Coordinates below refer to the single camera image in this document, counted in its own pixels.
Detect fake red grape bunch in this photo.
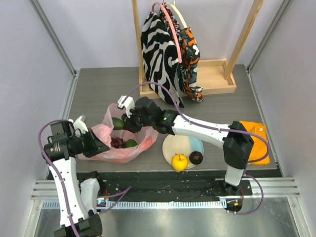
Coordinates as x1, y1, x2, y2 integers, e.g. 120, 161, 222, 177
111, 137, 125, 149

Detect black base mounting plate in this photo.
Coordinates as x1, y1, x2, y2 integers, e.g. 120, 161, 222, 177
77, 171, 253, 202

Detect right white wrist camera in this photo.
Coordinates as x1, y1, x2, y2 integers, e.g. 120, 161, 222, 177
118, 95, 135, 118

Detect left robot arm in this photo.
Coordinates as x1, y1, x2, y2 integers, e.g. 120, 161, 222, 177
40, 118, 110, 237

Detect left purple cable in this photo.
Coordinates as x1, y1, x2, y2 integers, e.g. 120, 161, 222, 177
38, 119, 133, 237

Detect wooden clothes rack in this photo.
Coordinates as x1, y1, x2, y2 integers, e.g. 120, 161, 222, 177
131, 0, 264, 99

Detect white slotted cable duct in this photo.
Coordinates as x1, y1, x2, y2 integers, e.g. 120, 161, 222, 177
42, 199, 227, 210

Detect cream and blue plate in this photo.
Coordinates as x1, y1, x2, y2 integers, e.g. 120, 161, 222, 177
162, 135, 204, 170

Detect cream wooden hanger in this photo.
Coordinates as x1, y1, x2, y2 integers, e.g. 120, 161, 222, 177
164, 1, 188, 28

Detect black white zebra garment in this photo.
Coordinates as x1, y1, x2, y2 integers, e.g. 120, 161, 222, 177
141, 12, 184, 108

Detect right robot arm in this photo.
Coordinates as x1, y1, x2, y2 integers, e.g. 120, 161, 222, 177
118, 96, 254, 196

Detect pink plastic bag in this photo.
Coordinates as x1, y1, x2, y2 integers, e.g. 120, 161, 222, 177
90, 103, 158, 164

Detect fake mangosteen green leaves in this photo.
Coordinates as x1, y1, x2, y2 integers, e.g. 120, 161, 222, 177
189, 151, 203, 165

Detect fake green avocado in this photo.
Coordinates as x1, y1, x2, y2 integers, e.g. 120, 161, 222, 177
124, 139, 138, 148
112, 117, 124, 130

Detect fake orange fruit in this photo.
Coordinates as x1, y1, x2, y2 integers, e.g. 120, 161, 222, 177
171, 154, 189, 171

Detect orange black patterned garment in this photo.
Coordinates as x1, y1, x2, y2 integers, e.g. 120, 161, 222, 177
164, 5, 203, 102

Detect pink hanger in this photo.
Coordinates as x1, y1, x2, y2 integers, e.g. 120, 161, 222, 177
151, 1, 182, 64

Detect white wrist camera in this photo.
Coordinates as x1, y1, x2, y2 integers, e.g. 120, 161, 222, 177
68, 115, 88, 137
118, 95, 135, 118

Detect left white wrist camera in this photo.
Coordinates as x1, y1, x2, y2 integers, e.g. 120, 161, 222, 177
68, 115, 88, 137

